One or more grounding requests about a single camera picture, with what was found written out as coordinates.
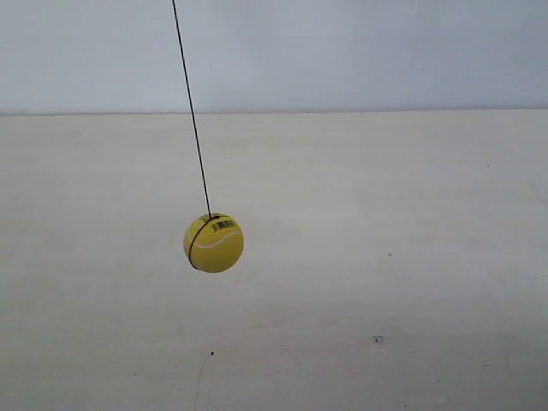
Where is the yellow tennis ball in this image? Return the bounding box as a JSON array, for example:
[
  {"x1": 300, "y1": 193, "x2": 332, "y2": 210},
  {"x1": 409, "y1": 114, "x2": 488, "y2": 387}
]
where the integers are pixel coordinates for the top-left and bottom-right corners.
[{"x1": 183, "y1": 213, "x2": 245, "y2": 273}]

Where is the thin black hanging string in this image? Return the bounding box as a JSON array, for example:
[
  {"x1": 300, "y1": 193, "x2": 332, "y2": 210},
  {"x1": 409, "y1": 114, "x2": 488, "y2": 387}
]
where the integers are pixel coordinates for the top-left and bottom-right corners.
[{"x1": 171, "y1": 0, "x2": 213, "y2": 216}]

